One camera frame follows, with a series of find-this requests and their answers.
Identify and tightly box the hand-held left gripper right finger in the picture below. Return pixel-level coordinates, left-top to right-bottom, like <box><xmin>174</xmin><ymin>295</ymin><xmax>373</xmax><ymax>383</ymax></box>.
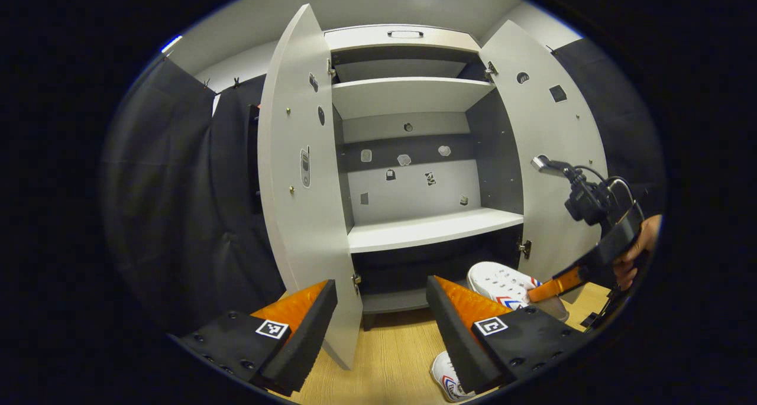
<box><xmin>426</xmin><ymin>275</ymin><xmax>586</xmax><ymax>395</ymax></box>

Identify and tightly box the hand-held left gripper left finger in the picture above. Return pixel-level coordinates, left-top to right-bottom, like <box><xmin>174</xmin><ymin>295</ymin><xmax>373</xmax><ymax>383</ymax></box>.
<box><xmin>172</xmin><ymin>279</ymin><xmax>339</xmax><ymax>396</ymax></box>

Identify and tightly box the white striped shoe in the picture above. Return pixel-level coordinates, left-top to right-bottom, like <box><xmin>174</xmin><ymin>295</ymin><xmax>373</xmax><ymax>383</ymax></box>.
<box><xmin>467</xmin><ymin>261</ymin><xmax>570</xmax><ymax>323</ymax></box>
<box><xmin>430</xmin><ymin>351</ymin><xmax>475</xmax><ymax>402</ymax></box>

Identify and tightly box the grey shoe cabinet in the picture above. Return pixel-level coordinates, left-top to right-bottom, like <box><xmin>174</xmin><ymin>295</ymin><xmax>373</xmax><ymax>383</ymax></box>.
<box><xmin>324</xmin><ymin>25</ymin><xmax>533</xmax><ymax>332</ymax></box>

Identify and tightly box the grey cabinet drawer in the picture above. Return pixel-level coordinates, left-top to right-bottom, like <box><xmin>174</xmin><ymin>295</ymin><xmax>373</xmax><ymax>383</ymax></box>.
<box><xmin>324</xmin><ymin>25</ymin><xmax>481</xmax><ymax>54</ymax></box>

